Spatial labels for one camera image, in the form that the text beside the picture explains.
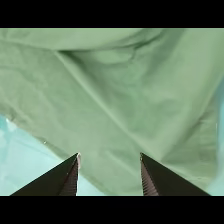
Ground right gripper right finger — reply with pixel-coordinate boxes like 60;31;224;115
139;152;210;197

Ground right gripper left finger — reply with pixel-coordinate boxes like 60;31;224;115
10;152;81;197

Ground green shirt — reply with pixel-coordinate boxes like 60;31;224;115
0;27;224;197

